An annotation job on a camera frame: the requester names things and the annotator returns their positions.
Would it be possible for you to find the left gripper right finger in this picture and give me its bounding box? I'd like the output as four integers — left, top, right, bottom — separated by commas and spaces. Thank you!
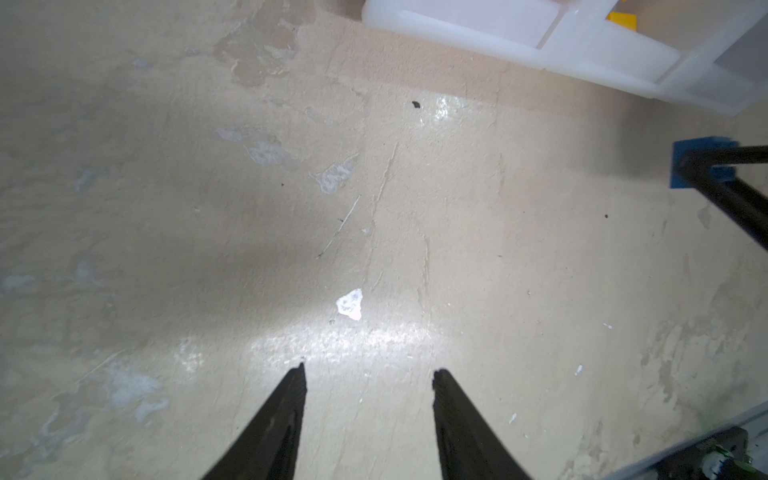
432, 369, 530, 480

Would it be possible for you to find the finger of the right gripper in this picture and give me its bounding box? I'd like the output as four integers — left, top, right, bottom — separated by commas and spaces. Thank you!
677, 145, 767, 249

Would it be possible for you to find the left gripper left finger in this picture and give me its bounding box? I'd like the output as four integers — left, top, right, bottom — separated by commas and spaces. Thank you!
203, 364, 307, 480

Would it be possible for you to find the small yellow lego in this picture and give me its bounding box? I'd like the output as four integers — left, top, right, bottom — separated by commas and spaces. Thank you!
607, 12, 638, 32

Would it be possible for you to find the small blue lego by bins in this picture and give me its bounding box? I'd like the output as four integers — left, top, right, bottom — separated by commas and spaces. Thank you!
669, 136, 740, 190

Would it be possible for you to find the right white bin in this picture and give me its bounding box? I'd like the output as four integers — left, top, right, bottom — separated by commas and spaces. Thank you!
661, 17, 767, 116

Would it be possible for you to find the white bin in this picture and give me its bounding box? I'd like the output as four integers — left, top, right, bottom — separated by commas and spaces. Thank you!
361, 0, 569, 69
539, 0, 768, 100
661, 17, 767, 116

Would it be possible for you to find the middle white bin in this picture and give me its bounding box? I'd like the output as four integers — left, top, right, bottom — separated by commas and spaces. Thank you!
539, 0, 768, 100

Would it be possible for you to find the left white bin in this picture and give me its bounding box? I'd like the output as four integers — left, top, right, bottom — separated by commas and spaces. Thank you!
361, 0, 569, 69

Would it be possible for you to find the aluminium front rail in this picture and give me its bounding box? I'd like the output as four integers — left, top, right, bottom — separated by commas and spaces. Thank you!
608, 403, 767, 479

